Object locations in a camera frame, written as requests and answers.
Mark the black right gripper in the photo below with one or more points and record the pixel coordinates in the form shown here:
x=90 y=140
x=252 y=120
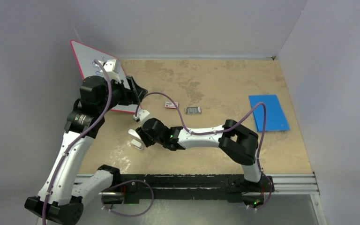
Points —
x=144 y=137

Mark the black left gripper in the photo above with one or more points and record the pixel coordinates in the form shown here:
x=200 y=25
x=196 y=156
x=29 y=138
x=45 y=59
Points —
x=135 y=93

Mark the white stapler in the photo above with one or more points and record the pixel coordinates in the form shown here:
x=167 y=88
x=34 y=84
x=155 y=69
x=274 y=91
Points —
x=134 y=134

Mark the staple tray with staples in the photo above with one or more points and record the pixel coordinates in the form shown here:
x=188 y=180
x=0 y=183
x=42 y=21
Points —
x=193 y=110

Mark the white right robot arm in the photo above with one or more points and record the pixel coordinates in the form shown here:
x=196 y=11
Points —
x=238 y=142

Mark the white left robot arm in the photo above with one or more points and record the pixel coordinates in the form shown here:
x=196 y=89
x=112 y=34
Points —
x=59 y=200

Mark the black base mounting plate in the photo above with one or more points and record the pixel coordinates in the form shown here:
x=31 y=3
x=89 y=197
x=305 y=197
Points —
x=232 y=188

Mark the red framed whiteboard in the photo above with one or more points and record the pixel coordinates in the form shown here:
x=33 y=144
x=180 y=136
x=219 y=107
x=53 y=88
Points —
x=85 y=56

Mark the blue notebook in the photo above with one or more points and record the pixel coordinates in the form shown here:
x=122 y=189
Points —
x=275 y=116

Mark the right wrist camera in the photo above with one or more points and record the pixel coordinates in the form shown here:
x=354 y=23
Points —
x=142 y=115

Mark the aluminium frame rail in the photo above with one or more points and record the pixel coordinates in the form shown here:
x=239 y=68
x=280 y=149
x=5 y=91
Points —
x=284 y=184

